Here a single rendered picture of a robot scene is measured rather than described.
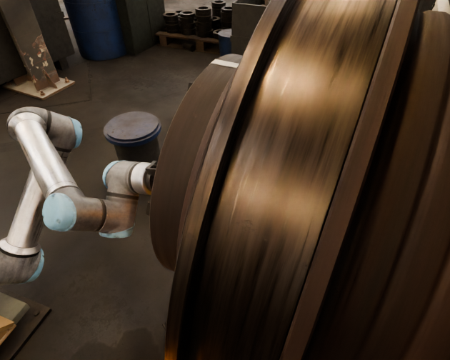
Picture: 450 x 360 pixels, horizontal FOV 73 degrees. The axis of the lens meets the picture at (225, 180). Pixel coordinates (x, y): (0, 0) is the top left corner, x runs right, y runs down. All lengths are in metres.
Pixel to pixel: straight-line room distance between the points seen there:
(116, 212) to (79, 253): 0.96
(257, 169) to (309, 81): 0.05
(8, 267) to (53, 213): 0.71
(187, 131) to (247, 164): 0.12
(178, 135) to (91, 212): 0.60
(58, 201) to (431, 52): 0.76
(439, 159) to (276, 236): 0.09
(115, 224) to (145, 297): 0.74
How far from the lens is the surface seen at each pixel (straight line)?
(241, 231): 0.16
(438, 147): 0.19
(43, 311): 1.69
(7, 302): 1.67
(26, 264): 1.53
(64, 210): 0.82
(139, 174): 0.84
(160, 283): 1.60
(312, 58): 0.18
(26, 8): 3.39
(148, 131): 1.76
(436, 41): 0.24
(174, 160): 0.27
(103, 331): 1.56
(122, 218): 0.90
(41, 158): 1.02
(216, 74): 0.31
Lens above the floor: 1.38
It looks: 43 degrees down
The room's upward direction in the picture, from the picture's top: straight up
